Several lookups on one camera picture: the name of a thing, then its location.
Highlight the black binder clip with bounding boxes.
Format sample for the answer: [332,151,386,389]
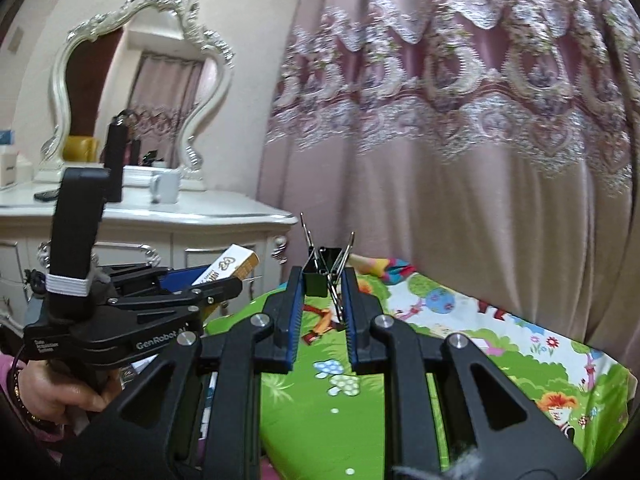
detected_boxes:
[299,212,355,323]

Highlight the gold white toothpaste box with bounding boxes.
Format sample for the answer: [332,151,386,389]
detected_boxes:
[192,244,259,285]

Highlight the black strap with white band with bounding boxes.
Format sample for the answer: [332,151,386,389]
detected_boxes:
[44,167,112,297]

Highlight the beaded bracelet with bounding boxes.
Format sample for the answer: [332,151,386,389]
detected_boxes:
[8,366,44,426]

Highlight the white ornate dresser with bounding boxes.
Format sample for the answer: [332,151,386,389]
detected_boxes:
[1,183,297,335]

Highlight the white mug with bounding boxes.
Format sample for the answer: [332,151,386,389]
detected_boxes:
[149,168,181,204]

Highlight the pink embroidered curtain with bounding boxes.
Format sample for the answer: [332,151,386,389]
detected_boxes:
[257,0,639,367]

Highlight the white boxes on dresser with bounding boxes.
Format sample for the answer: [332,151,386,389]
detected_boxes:
[0,129,34,188]

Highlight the colourful cartoon play mat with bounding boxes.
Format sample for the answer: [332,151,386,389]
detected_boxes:
[206,257,639,479]

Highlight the person's left hand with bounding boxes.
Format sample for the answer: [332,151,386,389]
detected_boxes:
[10,361,122,425]

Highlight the ornate white mirror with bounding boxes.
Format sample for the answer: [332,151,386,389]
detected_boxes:
[35,0,234,191]

